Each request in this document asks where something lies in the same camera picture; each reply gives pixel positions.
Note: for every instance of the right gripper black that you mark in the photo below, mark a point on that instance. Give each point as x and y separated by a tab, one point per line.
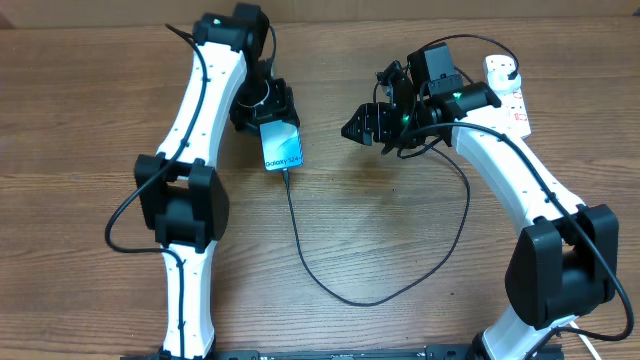
380	117

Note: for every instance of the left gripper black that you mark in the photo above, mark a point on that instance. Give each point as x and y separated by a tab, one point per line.
279	106

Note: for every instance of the Samsung Galaxy smartphone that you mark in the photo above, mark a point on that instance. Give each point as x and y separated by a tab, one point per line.
281	146

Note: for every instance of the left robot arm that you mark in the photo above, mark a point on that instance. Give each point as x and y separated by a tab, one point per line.
182	196

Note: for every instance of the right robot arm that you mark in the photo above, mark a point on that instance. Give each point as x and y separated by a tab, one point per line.
565	258

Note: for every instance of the white charger plug adapter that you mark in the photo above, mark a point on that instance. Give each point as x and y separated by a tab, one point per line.
501	84

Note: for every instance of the white power strip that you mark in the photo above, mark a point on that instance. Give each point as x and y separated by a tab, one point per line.
513	104

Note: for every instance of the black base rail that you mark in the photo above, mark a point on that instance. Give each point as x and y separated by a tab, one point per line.
350	355

